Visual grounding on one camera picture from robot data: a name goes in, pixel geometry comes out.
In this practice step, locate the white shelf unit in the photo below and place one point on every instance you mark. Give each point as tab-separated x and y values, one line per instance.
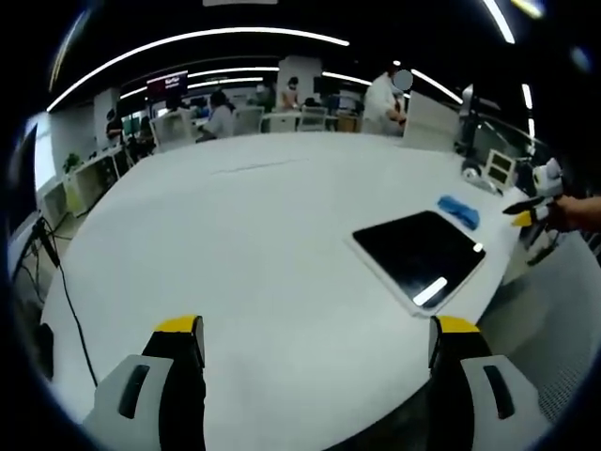
87	181

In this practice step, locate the red wall screen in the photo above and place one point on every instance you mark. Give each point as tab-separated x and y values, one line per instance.
166	84

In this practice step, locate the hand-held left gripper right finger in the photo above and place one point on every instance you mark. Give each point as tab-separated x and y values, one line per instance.
474	376

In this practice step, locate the white partition panel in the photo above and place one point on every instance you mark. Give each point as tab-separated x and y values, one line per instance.
429	119

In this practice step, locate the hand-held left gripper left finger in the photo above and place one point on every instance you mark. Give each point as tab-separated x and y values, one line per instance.
141	376

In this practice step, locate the rectangular white-framed mirror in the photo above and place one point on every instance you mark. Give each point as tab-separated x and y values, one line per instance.
418	256

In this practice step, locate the green potted plant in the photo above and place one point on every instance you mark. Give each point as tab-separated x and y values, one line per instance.
71	162

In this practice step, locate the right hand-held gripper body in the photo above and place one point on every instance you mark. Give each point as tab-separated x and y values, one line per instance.
548	181

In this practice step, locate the blue cleaning cloth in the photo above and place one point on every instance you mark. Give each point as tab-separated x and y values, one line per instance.
459	210

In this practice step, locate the small framed box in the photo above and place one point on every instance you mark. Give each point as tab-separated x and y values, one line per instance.
500	168

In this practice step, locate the white chair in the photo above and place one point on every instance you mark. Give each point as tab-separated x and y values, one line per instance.
249	119
312	117
174	129

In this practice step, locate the silver desk lamp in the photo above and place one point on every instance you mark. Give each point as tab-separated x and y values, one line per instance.
472	136

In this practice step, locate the person's right hand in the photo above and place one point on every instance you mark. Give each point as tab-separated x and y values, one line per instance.
570	213

